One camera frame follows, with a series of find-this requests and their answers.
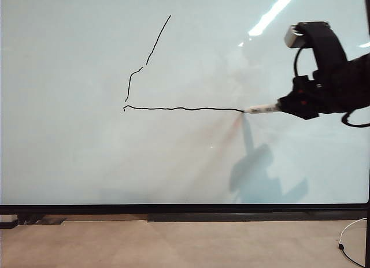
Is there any black curved camera mount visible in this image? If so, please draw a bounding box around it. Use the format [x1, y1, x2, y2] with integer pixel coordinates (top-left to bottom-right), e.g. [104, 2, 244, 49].
[299, 21, 348, 73]

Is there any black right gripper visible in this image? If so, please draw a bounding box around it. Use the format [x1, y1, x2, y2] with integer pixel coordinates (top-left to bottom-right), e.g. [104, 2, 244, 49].
[276, 66, 354, 120]

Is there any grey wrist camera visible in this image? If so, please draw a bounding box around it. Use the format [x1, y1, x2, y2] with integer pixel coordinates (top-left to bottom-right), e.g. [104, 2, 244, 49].
[284, 23, 308, 50]

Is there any black metal stand frame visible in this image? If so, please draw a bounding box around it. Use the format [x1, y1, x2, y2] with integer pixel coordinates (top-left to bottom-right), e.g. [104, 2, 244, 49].
[16, 214, 66, 226]

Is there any glass whiteboard black frame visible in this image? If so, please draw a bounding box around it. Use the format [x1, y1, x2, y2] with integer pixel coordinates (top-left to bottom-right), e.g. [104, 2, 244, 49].
[0, 0, 370, 215]

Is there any white box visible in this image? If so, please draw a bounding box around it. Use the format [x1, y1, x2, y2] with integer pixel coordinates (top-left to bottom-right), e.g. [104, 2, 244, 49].
[0, 214, 19, 229]

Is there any white whiteboard marker pen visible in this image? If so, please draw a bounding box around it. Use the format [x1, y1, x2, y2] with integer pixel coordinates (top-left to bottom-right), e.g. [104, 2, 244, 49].
[243, 102, 280, 116]

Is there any white cable black switch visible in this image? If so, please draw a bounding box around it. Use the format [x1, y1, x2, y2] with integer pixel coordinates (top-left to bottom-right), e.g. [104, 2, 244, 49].
[336, 217, 369, 268]

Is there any black camera cable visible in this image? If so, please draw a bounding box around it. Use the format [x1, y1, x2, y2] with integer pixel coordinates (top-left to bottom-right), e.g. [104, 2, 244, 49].
[293, 47, 370, 128]

